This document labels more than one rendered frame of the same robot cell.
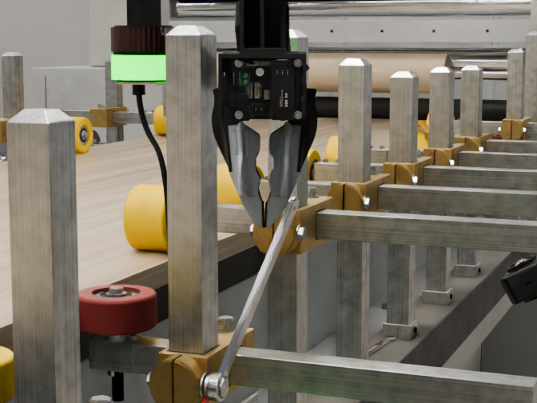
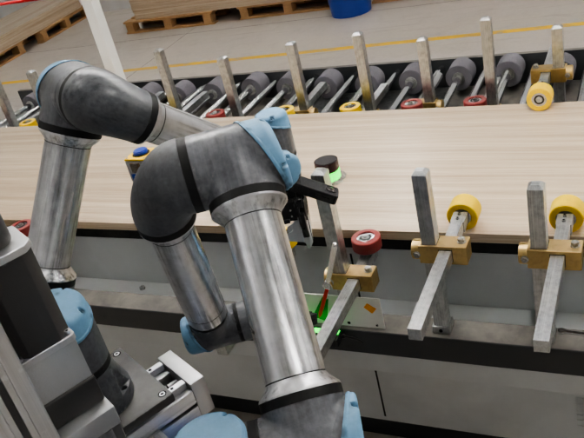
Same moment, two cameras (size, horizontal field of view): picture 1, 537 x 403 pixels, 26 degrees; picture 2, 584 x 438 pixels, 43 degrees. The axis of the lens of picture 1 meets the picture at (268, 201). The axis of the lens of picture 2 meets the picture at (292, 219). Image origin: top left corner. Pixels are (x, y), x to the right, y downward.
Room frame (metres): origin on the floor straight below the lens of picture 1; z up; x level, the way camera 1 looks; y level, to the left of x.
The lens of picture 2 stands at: (1.20, -1.53, 1.94)
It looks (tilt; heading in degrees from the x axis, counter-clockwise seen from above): 29 degrees down; 99
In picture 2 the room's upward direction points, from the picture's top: 14 degrees counter-clockwise
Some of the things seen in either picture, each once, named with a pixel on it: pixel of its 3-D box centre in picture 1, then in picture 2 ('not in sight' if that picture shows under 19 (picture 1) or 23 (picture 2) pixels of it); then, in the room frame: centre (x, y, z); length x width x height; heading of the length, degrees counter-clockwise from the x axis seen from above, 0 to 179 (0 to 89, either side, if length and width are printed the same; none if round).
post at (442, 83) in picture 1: (439, 206); not in sight; (1.99, -0.30, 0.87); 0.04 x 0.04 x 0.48; 69
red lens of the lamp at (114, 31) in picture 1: (143, 39); (326, 164); (1.07, 0.11, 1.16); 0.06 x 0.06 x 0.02
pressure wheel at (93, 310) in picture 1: (117, 344); (368, 252); (1.13, 0.15, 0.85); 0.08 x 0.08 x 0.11
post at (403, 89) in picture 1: (402, 229); not in sight; (1.75, -0.20, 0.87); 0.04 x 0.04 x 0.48; 69
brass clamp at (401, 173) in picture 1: (406, 176); not in sight; (1.77, -0.21, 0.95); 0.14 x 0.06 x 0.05; 159
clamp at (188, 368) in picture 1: (200, 367); (351, 276); (1.08, 0.06, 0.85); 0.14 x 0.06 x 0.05; 159
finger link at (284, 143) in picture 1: (282, 177); (298, 235); (0.98, -0.01, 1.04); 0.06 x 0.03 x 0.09; 179
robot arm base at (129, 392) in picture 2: not in sight; (87, 381); (0.59, -0.49, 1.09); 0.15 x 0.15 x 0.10
